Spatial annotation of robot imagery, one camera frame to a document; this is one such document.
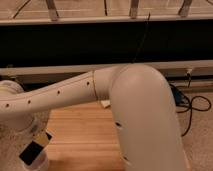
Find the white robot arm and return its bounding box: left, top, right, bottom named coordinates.
left=0, top=64, right=187, bottom=171

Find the beige rectangular block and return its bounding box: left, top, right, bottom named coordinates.
left=101, top=100, right=110, bottom=108

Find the grey metal rail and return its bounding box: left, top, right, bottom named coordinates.
left=0, top=60, right=213, bottom=84

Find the blue power adapter box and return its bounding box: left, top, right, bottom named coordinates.
left=172, top=88, right=182, bottom=105

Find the black floor cable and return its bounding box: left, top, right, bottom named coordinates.
left=168, top=73, right=212, bottom=138

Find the black hanging cable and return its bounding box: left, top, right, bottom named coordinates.
left=132, top=12, right=152, bottom=64

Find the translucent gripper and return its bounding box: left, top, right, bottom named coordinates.
left=33, top=130, right=52, bottom=148

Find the black rectangular eraser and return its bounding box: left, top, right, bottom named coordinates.
left=19, top=141, right=43, bottom=165

